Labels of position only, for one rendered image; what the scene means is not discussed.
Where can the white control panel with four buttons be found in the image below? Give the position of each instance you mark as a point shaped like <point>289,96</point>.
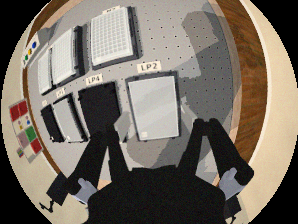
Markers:
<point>37,44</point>

